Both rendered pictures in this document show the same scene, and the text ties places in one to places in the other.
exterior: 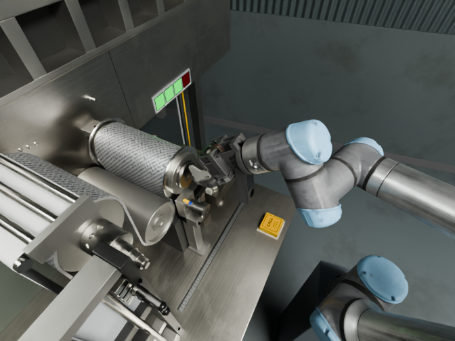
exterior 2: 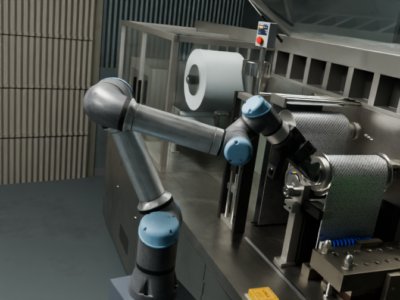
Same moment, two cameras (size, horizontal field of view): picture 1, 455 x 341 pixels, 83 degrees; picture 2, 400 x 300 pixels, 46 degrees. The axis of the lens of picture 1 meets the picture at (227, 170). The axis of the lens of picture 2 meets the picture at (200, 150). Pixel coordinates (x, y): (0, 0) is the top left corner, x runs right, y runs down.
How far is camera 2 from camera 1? 1.67 m
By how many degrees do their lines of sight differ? 100
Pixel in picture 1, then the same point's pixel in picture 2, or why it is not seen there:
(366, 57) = not seen: outside the picture
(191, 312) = (238, 239)
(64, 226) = (277, 97)
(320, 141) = (250, 101)
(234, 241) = (269, 276)
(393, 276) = (154, 223)
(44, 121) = (381, 134)
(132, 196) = not seen: hidden behind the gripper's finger
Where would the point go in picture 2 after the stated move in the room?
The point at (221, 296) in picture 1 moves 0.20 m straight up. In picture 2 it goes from (235, 250) to (243, 200)
